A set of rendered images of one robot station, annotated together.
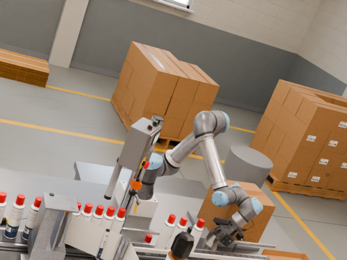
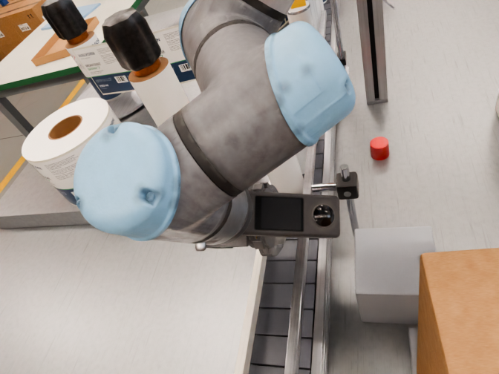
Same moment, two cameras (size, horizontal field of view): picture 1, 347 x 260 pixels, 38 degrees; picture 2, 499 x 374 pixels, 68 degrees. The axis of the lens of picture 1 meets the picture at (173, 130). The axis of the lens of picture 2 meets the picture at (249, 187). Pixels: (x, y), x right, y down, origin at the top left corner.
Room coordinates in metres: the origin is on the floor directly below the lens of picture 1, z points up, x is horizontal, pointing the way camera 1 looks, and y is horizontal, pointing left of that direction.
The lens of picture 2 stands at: (2.49, -0.58, 1.37)
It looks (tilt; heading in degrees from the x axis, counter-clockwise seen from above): 44 degrees down; 144
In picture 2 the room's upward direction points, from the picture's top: 25 degrees counter-clockwise
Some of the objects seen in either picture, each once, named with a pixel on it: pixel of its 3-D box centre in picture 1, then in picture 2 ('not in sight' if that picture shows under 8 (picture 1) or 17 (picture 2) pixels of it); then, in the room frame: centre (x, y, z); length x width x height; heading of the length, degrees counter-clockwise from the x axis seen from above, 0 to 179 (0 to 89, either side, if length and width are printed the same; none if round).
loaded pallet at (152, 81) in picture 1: (161, 95); not in sight; (6.08, 0.30, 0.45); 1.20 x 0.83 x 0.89; 29
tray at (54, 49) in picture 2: not in sight; (67, 40); (0.46, 0.23, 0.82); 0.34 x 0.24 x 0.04; 123
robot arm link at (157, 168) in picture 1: (150, 166); not in sight; (2.51, 0.04, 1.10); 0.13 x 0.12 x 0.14; 144
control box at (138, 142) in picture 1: (140, 144); not in sight; (2.08, 0.11, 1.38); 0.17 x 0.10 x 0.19; 171
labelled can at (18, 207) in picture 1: (15, 216); not in sight; (1.81, 0.49, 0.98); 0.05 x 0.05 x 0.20
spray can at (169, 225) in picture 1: (166, 233); not in sight; (2.12, -0.15, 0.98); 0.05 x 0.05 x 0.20
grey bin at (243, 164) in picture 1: (239, 182); not in sight; (4.68, -0.81, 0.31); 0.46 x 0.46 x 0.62
